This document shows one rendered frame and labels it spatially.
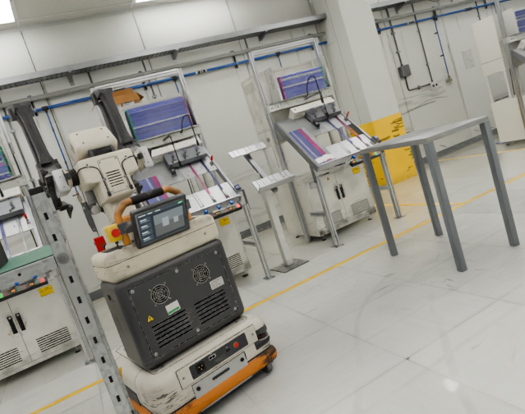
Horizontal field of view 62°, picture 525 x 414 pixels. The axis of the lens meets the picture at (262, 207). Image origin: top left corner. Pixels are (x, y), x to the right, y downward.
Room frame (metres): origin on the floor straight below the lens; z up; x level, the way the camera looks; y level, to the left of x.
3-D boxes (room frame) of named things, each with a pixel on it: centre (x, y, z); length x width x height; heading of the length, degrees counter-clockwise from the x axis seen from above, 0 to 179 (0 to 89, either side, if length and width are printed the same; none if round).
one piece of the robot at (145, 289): (2.01, 0.53, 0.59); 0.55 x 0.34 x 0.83; 125
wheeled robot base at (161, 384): (2.09, 0.59, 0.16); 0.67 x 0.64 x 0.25; 35
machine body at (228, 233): (3.90, 0.70, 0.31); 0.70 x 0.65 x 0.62; 113
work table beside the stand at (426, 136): (2.79, -1.09, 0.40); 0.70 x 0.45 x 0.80; 16
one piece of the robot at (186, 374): (1.83, 0.38, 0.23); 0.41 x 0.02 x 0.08; 125
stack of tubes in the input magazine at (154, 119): (3.81, 0.60, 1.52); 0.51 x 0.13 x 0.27; 113
